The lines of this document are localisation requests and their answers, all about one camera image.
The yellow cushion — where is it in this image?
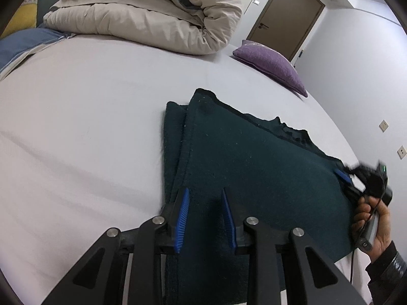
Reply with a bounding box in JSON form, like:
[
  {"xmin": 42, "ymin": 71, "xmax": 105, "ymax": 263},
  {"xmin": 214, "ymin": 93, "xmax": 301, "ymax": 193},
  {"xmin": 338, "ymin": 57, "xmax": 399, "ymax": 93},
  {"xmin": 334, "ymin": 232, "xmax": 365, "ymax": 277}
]
[{"xmin": 3, "ymin": 0, "xmax": 43, "ymax": 37}]

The purple cushion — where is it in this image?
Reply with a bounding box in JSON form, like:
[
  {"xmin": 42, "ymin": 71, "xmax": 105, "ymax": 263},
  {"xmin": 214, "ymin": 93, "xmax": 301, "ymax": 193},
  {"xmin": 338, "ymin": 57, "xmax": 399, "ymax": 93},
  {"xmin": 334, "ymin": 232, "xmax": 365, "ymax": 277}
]
[{"xmin": 233, "ymin": 40, "xmax": 308, "ymax": 98}]

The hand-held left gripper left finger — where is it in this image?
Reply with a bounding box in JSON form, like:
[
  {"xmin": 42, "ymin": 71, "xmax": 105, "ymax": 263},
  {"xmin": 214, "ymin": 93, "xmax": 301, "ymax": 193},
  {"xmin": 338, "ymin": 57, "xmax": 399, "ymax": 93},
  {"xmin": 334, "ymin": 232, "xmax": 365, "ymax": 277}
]
[{"xmin": 41, "ymin": 187, "xmax": 191, "ymax": 305}]

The person's right hand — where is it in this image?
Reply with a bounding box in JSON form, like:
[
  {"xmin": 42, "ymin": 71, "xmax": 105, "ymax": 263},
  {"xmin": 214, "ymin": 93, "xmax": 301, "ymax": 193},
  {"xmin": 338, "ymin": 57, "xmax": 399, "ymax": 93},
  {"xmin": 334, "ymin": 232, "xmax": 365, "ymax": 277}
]
[{"xmin": 351, "ymin": 196, "xmax": 394, "ymax": 258}]

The person's right forearm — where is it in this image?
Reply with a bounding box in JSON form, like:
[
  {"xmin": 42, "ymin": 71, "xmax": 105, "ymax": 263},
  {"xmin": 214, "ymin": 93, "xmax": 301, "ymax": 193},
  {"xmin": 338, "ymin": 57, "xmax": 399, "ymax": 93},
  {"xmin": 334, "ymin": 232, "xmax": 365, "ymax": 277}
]
[{"xmin": 365, "ymin": 241, "xmax": 407, "ymax": 305}]

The blue pillow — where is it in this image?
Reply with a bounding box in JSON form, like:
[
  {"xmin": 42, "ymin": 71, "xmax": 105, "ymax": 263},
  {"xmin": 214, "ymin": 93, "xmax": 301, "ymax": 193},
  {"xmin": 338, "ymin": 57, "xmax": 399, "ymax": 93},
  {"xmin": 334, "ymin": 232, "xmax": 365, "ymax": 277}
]
[{"xmin": 0, "ymin": 28, "xmax": 75, "ymax": 77}]

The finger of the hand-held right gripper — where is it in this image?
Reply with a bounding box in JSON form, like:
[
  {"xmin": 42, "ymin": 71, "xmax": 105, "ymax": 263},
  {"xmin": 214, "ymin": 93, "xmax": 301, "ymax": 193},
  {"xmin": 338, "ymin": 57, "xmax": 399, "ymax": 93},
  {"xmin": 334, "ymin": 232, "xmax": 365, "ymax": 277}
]
[
  {"xmin": 334, "ymin": 168, "xmax": 364, "ymax": 199},
  {"xmin": 345, "ymin": 163, "xmax": 379, "ymax": 179}
]

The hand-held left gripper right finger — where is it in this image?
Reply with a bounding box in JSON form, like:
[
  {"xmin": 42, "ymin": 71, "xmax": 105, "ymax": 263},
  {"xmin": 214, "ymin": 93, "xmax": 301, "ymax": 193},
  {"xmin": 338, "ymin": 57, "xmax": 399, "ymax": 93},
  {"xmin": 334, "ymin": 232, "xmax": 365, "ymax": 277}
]
[{"xmin": 221, "ymin": 187, "xmax": 368, "ymax": 305}]

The dark green sweater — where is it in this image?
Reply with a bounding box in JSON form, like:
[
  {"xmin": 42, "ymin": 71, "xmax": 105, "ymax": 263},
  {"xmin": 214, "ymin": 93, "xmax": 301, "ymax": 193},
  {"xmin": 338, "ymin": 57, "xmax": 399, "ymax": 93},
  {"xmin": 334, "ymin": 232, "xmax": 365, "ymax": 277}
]
[{"xmin": 161, "ymin": 88, "xmax": 358, "ymax": 305}]

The beige folded duvet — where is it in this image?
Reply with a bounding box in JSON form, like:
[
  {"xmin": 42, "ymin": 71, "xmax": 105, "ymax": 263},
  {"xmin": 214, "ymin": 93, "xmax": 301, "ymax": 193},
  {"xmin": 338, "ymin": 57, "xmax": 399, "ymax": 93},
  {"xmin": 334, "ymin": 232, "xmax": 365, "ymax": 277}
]
[{"xmin": 42, "ymin": 0, "xmax": 243, "ymax": 55}]

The brown door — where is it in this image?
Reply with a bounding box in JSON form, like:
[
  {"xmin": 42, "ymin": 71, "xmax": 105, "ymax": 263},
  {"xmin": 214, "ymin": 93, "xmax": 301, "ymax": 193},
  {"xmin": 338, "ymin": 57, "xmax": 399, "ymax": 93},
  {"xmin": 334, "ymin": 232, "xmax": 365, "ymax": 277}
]
[{"xmin": 246, "ymin": 0, "xmax": 325, "ymax": 62}]

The bed with grey headboard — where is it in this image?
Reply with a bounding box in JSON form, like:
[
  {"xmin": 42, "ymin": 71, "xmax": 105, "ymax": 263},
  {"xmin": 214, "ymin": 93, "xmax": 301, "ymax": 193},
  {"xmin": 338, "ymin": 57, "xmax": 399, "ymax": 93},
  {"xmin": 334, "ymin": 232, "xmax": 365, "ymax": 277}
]
[{"xmin": 0, "ymin": 0, "xmax": 377, "ymax": 305}]

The black cable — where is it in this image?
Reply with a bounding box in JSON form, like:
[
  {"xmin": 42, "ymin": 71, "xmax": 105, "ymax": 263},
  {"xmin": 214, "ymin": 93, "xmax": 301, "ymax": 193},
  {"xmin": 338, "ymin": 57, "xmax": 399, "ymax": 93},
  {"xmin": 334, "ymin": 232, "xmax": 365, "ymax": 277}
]
[{"xmin": 350, "ymin": 195, "xmax": 384, "ymax": 285}]

